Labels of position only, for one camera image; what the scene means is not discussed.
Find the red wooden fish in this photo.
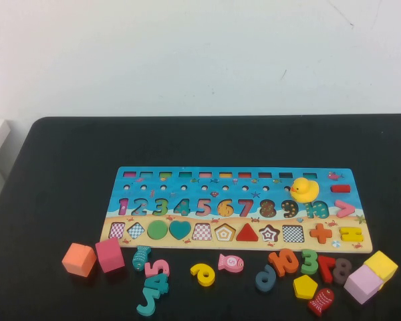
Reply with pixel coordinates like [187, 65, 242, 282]
[307, 288, 335, 317]

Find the red triangle piece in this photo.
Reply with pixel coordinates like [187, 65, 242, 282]
[235, 222, 259, 242]

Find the orange number ten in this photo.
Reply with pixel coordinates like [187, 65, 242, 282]
[267, 247, 300, 278]

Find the pink number five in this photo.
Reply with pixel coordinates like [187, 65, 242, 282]
[144, 259, 170, 278]

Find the yellow rubber duck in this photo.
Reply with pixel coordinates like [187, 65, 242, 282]
[289, 177, 320, 203]

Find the orange plus sign piece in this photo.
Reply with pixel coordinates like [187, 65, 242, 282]
[309, 223, 333, 244]

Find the light pink wooden cube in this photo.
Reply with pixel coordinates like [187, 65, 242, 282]
[343, 265, 384, 305]

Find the colourful wooden puzzle board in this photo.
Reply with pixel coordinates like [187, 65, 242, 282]
[100, 166, 374, 254]

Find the green number three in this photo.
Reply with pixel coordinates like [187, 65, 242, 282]
[300, 249, 319, 276]

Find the teal heart piece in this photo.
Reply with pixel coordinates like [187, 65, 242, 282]
[168, 220, 192, 241]

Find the pink greater-than sign piece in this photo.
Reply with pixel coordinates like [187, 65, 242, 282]
[333, 199, 356, 219]

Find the yellow equals sign piece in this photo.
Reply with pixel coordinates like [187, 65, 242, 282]
[340, 227, 364, 243]

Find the yellow number six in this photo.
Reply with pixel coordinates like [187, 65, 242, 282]
[190, 263, 216, 288]

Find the pink wooden fish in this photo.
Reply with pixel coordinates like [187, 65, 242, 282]
[217, 253, 245, 272]

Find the yellow pentagon piece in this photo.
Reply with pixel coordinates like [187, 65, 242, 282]
[293, 274, 319, 300]

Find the orange wooden cube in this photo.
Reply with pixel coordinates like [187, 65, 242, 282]
[61, 243, 98, 278]

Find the yellow wooden cube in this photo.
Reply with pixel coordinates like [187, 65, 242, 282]
[363, 250, 399, 290]

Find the magenta wooden cube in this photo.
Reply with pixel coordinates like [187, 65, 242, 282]
[95, 237, 126, 274]

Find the red number seven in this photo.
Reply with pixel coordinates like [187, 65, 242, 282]
[317, 255, 338, 284]

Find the teal wooden fish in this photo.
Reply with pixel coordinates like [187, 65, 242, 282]
[132, 245, 152, 272]

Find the blue-grey number nine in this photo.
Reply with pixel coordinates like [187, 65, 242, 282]
[255, 264, 276, 293]

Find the brown number eight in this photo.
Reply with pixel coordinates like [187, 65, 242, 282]
[332, 257, 352, 285]

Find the green circle piece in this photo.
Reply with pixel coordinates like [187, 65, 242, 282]
[146, 220, 169, 241]

